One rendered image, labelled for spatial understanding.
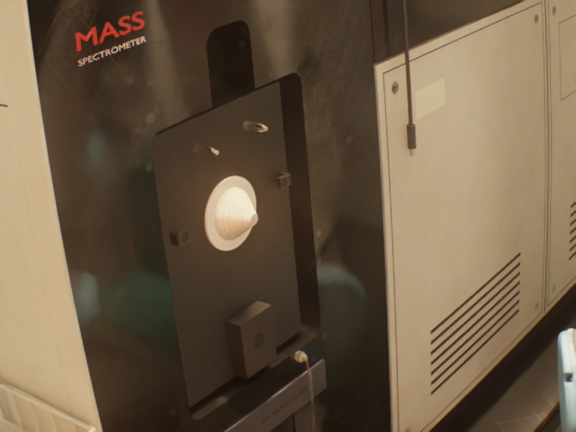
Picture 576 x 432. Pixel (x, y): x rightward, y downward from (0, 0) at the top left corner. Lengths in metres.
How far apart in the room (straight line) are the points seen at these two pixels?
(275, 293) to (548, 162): 0.57
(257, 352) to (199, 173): 0.18
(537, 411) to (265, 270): 0.60
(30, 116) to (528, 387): 0.94
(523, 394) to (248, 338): 0.63
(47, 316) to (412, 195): 0.46
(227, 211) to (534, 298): 0.69
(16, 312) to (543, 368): 0.89
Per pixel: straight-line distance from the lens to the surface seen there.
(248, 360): 0.92
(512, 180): 1.31
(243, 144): 0.87
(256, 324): 0.91
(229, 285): 0.90
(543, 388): 1.47
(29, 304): 0.80
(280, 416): 0.99
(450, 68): 1.13
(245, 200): 0.86
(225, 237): 0.87
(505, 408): 1.43
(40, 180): 0.72
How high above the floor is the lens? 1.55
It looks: 24 degrees down
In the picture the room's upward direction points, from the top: 5 degrees counter-clockwise
